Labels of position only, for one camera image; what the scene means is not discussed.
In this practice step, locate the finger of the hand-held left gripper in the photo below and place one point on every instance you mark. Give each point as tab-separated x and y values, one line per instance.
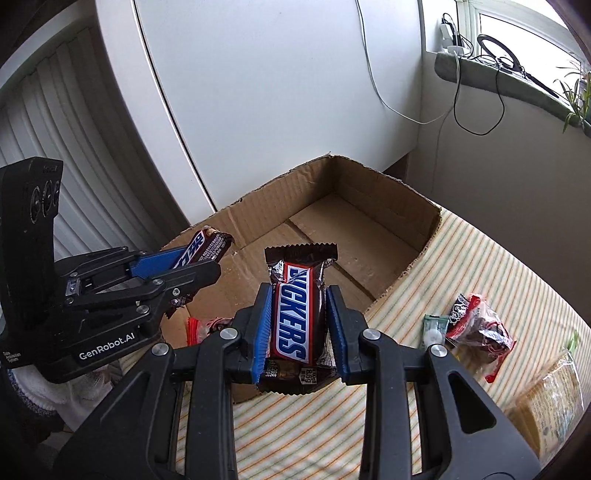
184	282
152	265

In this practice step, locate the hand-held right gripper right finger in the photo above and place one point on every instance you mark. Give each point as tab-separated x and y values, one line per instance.
336	332

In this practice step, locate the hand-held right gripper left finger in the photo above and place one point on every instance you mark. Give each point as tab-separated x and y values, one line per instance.
261	332

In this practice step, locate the brown chocolate bar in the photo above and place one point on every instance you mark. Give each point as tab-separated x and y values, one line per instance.
293	314
207	247

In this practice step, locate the cardboard box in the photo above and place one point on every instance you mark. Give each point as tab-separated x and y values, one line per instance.
360	240

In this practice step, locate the small green white packet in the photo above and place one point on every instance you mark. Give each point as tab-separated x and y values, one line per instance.
434	334

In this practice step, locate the red clear snack packet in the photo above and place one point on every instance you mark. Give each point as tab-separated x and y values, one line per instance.
201	330
480	327

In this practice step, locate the clear bread package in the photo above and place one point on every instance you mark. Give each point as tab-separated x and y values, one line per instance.
549	401

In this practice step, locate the green snack packet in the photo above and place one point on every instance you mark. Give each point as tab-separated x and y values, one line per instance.
574	341

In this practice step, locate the white slatted panel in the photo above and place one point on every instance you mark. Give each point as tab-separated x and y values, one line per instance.
92	161

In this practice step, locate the grey window sill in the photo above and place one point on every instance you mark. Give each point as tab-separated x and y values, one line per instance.
521	92

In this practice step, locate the white power strip with chargers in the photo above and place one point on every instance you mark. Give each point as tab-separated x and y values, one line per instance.
447	32

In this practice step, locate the potted green plant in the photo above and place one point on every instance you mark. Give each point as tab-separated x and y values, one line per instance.
575	106

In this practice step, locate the white framed window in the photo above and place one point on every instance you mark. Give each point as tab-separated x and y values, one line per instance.
508	27

